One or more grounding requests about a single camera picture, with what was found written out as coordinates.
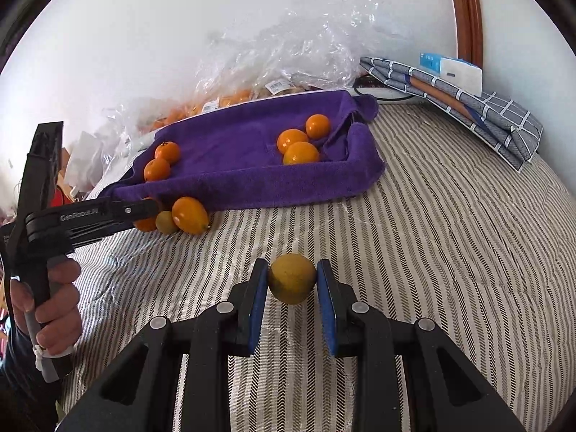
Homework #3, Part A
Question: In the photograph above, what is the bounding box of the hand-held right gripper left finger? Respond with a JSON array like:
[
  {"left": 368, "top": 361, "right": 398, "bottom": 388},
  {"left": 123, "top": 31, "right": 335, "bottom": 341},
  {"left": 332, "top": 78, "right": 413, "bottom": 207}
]
[{"left": 56, "top": 258, "right": 271, "bottom": 432}]

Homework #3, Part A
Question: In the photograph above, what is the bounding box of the yellow green citrus fruit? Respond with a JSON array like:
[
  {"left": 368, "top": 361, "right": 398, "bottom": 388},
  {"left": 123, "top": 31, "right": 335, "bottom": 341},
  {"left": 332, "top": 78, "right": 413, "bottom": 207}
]
[
  {"left": 155, "top": 211, "right": 178, "bottom": 235},
  {"left": 269, "top": 253, "right": 317, "bottom": 305}
]

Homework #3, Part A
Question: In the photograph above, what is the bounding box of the black cable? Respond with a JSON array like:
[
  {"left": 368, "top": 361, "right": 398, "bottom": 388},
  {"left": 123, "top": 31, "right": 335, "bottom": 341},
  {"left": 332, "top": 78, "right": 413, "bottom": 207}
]
[{"left": 353, "top": 74, "right": 412, "bottom": 104}]

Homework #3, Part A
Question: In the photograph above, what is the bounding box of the blue white tissue pack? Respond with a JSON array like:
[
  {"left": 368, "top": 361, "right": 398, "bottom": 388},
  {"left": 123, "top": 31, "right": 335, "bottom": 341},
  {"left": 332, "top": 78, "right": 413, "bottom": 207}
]
[{"left": 418, "top": 51, "right": 483, "bottom": 95}]

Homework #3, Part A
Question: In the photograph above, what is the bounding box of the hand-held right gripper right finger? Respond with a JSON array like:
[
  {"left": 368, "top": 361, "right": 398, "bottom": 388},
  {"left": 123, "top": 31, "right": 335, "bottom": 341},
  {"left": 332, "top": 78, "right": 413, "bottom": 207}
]
[{"left": 316, "top": 258, "right": 527, "bottom": 432}]

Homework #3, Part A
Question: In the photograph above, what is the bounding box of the small smooth orange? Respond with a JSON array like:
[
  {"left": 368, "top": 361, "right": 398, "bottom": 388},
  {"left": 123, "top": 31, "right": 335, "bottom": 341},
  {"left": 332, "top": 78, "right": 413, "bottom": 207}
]
[
  {"left": 283, "top": 141, "right": 320, "bottom": 166},
  {"left": 171, "top": 196, "right": 211, "bottom": 235},
  {"left": 305, "top": 114, "right": 332, "bottom": 140},
  {"left": 276, "top": 129, "right": 309, "bottom": 154}
]

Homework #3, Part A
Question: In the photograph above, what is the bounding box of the orange mandarin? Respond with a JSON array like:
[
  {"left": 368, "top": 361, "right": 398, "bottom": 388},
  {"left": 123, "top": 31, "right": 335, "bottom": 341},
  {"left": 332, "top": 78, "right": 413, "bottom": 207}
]
[
  {"left": 154, "top": 141, "right": 181, "bottom": 165},
  {"left": 134, "top": 198, "right": 158, "bottom": 233},
  {"left": 143, "top": 158, "right": 172, "bottom": 183}
]

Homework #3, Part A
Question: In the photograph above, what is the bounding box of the crumpled clear plastic bag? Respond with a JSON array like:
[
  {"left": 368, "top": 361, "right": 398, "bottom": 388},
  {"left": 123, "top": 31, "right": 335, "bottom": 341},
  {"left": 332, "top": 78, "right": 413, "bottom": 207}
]
[{"left": 63, "top": 103, "right": 140, "bottom": 194}]

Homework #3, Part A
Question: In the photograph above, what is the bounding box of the clear bag of brown fruit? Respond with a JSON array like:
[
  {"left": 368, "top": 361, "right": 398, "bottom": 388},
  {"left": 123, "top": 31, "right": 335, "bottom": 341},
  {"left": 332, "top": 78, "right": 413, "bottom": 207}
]
[{"left": 198, "top": 0, "right": 376, "bottom": 100}]

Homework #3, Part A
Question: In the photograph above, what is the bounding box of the grey checked folded cloth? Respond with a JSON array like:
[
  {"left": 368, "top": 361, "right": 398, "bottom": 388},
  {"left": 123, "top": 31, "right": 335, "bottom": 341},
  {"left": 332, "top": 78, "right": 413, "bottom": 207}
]
[{"left": 360, "top": 56, "right": 544, "bottom": 172}]

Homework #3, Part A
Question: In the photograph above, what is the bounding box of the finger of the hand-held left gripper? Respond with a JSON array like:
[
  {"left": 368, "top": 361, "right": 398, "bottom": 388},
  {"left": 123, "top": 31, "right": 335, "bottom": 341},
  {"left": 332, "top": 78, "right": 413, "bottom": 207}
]
[{"left": 101, "top": 198, "right": 163, "bottom": 235}]

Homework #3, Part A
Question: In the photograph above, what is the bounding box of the brown wooden door frame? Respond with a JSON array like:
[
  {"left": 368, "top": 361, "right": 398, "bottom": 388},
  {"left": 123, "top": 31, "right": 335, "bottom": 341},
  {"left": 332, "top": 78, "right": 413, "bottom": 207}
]
[{"left": 445, "top": 0, "right": 484, "bottom": 66}]

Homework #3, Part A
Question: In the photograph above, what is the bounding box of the clear bag of oranges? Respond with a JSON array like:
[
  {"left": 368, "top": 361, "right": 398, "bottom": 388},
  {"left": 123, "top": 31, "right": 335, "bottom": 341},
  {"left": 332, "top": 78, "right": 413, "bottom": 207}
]
[{"left": 103, "top": 87, "right": 257, "bottom": 138}]

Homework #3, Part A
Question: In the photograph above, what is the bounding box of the purple cloth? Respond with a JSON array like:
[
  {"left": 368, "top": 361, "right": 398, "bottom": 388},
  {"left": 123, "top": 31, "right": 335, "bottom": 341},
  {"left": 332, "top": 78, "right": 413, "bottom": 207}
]
[{"left": 96, "top": 90, "right": 386, "bottom": 212}]

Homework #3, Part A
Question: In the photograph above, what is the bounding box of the striped grey mattress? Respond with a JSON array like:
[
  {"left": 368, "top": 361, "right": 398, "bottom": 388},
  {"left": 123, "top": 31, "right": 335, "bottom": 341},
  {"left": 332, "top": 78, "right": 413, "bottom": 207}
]
[{"left": 58, "top": 94, "right": 576, "bottom": 432}]

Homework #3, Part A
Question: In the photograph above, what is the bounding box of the person's left hand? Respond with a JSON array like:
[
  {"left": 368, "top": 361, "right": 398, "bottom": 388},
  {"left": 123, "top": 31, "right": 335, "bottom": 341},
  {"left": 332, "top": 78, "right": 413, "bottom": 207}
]
[{"left": 10, "top": 260, "right": 83, "bottom": 357}]

